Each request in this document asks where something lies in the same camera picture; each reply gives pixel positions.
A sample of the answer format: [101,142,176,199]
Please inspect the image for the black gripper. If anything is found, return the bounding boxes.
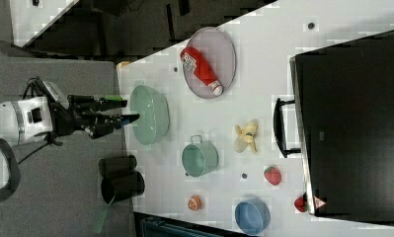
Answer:
[49,95,140,139]

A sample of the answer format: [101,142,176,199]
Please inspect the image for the plush peeled banana toy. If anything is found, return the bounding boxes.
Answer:
[234,119,258,153]

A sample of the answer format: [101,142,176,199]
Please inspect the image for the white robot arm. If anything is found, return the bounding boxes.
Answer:
[0,95,140,146]

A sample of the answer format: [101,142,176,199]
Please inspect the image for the black toaster oven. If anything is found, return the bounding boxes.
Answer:
[274,30,394,226]

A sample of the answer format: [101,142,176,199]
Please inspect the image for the green perforated colander basket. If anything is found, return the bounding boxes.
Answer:
[130,85,170,145]

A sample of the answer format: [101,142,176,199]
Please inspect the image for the black cylinder upper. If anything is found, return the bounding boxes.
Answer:
[99,155,137,179]

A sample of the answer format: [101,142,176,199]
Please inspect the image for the black cylinder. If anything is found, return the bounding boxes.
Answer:
[101,171,145,203]
[99,155,137,179]

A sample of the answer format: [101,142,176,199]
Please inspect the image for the black cylinder lower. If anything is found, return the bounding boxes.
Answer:
[101,171,145,203]

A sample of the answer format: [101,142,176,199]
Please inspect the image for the red ketchup bottle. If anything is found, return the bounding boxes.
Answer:
[180,46,223,96]

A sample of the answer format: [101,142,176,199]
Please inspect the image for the grey round plate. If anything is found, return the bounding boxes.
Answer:
[182,27,236,99]

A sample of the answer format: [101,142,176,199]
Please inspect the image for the orange slice toy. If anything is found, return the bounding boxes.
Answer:
[188,196,202,211]

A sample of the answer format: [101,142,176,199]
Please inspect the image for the plush strawberry toy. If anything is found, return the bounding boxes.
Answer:
[264,166,281,186]

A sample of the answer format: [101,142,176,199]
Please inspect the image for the small red strawberry toy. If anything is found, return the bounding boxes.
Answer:
[294,197,307,212]

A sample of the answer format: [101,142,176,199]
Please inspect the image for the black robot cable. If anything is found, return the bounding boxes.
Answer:
[16,76,62,166]

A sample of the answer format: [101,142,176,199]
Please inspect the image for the green cup with handle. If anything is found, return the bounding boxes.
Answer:
[182,135,219,177]

